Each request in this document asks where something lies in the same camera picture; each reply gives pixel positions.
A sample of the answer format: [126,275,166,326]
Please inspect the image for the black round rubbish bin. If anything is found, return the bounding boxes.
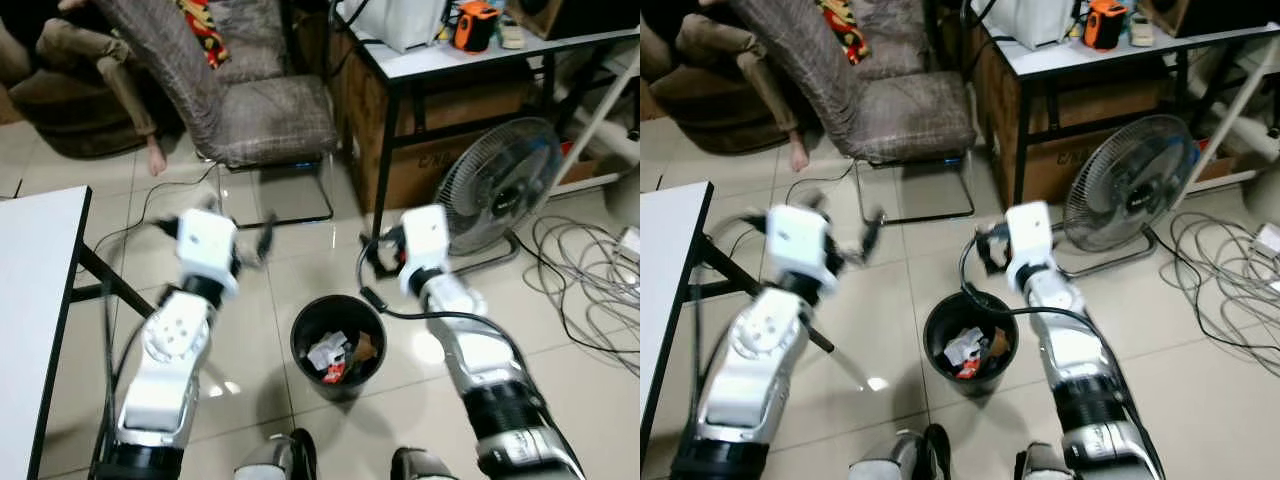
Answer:
[290,294,388,403]
[922,291,1019,398]

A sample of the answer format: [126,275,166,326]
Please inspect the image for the brown cardboard box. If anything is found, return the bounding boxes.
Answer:
[330,30,546,211]
[970,30,1181,206]

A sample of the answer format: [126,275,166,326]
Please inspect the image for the white crumpled paper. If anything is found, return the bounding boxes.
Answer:
[943,327,986,366]
[307,333,351,371]

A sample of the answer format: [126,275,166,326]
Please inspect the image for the dark brown beanbag seat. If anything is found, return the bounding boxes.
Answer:
[0,0,186,159]
[640,0,801,156]

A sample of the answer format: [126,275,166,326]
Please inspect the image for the brown plaid fabric chair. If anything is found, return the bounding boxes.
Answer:
[730,0,979,226]
[95,0,341,229]

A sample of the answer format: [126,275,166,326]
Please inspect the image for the grey floor fan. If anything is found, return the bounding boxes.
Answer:
[1062,113,1201,280]
[437,117,563,277]

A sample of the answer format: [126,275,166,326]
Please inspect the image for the person's leg brown trousers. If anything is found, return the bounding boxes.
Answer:
[35,0,169,178]
[675,0,811,173]

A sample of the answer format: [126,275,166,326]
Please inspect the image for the white pipe rack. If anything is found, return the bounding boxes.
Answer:
[1180,35,1280,199]
[560,45,641,196]

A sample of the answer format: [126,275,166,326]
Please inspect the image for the red yellow patterned cloth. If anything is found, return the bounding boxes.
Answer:
[815,0,869,64]
[177,0,229,69]

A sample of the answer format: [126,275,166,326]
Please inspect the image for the robot left leg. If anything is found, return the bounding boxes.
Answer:
[850,425,951,480]
[235,428,317,480]

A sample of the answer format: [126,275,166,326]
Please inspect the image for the robot leg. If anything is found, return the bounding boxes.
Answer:
[850,425,951,480]
[235,428,317,480]
[390,447,461,480]
[1015,443,1076,480]

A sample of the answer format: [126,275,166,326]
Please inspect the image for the robot right leg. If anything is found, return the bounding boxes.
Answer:
[1015,443,1076,480]
[390,447,461,480]

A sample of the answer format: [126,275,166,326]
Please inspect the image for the white bag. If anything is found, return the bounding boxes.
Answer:
[975,0,1086,51]
[338,0,451,54]

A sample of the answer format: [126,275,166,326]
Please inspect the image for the orange black device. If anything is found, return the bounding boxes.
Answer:
[453,0,501,53]
[1083,0,1129,51]

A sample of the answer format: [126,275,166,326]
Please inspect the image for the dark wooden box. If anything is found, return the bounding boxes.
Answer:
[505,0,641,41]
[1140,0,1280,39]

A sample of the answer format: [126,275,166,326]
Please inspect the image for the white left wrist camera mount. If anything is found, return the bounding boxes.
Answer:
[767,204,839,293]
[177,209,242,298]

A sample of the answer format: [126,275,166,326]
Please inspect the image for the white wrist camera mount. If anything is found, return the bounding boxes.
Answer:
[767,204,839,293]
[1004,199,1057,291]
[177,209,242,298]
[399,204,452,298]

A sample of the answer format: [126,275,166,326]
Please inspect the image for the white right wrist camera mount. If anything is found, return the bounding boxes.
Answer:
[399,204,452,298]
[1004,199,1057,291]

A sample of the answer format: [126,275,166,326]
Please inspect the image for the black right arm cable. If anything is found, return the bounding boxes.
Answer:
[356,240,531,371]
[960,235,1113,351]

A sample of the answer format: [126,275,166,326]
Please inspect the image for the grey cable bundle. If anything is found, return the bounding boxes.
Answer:
[530,213,641,379]
[1165,210,1280,351]

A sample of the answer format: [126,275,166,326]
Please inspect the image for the white top black frame desk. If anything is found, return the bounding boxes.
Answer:
[965,0,1280,206]
[335,0,641,241]

